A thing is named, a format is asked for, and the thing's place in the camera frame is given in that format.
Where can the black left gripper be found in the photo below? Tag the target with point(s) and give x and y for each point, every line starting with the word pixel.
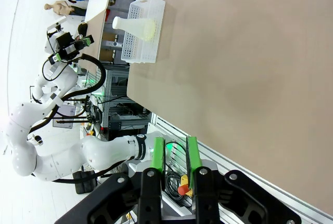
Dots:
pixel 66 46

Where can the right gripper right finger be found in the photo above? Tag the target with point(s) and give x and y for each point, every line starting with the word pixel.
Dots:
pixel 194 156

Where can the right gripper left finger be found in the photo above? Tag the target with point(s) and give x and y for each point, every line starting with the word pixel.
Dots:
pixel 157 153

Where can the white round flask cap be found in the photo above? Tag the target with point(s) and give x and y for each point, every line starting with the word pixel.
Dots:
pixel 116 23

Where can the translucent plastic erlenmeyer flask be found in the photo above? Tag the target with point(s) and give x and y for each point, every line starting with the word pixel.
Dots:
pixel 138 27

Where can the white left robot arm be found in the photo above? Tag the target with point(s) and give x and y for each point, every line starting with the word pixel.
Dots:
pixel 23 130

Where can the yellow red emergency stop button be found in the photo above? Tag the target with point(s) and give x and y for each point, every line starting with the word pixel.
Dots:
pixel 184 186

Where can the bare beige mannequin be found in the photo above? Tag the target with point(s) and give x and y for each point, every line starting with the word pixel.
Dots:
pixel 61 9

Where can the metal equipment rack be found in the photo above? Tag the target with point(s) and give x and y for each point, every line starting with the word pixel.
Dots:
pixel 122 115

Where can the white perforated plastic basket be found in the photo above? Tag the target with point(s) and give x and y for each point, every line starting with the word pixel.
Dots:
pixel 135 48

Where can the aluminium table frame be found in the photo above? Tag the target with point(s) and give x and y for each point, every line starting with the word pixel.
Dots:
pixel 221 161

